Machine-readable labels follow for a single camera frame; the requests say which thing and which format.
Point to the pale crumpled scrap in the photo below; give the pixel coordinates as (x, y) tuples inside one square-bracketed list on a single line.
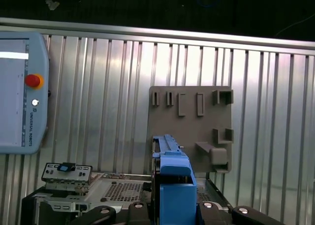
[(52, 4)]

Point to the black expansion slot bracket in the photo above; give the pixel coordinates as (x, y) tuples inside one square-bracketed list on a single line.
[(81, 172)]

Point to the pale blue teach pendant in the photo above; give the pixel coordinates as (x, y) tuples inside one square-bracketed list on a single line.
[(37, 126)]

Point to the hard disk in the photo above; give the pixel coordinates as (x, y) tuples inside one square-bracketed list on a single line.
[(177, 200)]

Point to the black PC case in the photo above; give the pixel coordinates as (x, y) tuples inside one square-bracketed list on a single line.
[(123, 190)]

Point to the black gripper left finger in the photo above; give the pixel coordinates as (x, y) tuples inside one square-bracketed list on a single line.
[(137, 215)]

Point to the grey parts rack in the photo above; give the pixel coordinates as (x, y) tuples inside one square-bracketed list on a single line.
[(187, 131)]

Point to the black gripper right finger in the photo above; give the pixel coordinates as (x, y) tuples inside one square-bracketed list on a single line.
[(209, 215)]

